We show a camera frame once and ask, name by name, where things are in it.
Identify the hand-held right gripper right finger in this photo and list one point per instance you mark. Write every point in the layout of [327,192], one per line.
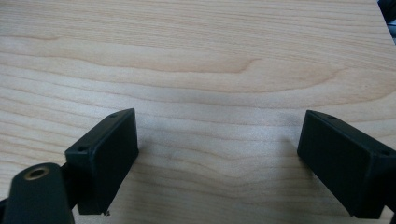
[339,165]

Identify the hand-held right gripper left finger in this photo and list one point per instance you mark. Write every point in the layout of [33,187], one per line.
[102,161]

